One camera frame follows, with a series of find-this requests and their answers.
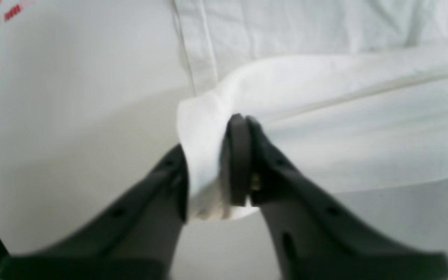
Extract white printed T-shirt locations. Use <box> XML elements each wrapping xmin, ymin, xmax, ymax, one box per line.
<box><xmin>174</xmin><ymin>0</ymin><xmax>448</xmax><ymax>220</ymax></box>

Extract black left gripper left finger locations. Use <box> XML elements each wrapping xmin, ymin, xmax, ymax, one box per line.
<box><xmin>0</xmin><ymin>145</ymin><xmax>188</xmax><ymax>280</ymax></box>

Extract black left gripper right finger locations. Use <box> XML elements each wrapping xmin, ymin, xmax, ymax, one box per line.
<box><xmin>220</xmin><ymin>114</ymin><xmax>448</xmax><ymax>280</ymax></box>

